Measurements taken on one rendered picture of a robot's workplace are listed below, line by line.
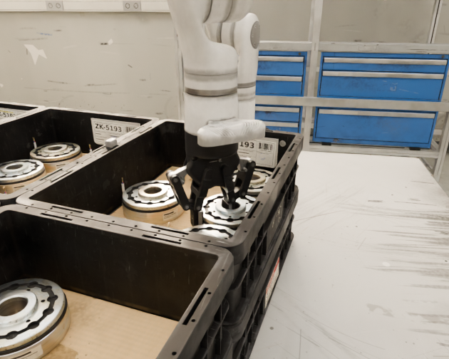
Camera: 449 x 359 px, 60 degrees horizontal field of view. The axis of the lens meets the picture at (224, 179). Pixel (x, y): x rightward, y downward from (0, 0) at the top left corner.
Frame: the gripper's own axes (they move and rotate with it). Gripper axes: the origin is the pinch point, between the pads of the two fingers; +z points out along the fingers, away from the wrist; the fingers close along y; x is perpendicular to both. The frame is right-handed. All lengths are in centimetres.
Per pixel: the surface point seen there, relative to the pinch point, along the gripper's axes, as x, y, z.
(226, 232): 5.6, 0.6, -0.5
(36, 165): -32.8, 22.9, -0.6
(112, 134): -37.6, 6.7, -3.3
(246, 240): 17.3, 4.1, -7.1
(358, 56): -129, -155, -1
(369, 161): -33, -69, 15
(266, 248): 8.8, -4.3, 1.9
